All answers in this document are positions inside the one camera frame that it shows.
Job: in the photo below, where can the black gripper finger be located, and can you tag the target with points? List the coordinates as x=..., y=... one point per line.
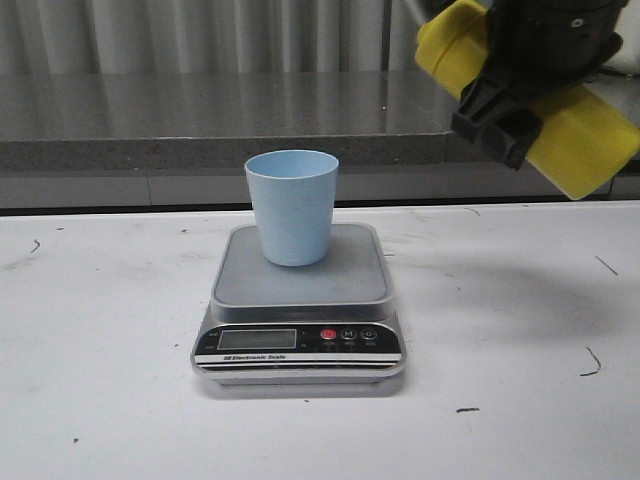
x=494, y=114

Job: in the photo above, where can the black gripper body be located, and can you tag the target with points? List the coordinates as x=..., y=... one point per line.
x=538, y=47

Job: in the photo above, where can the yellow squeeze bottle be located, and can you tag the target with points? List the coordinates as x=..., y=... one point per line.
x=584, y=141

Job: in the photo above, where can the light blue plastic cup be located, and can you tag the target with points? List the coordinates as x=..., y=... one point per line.
x=293, y=194

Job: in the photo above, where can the silver electronic kitchen scale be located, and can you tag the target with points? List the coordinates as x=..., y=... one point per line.
x=329, y=323

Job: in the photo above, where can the white object on counter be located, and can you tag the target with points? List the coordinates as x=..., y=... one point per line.
x=626, y=60

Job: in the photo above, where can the grey stone counter ledge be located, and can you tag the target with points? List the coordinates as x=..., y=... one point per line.
x=148, y=141

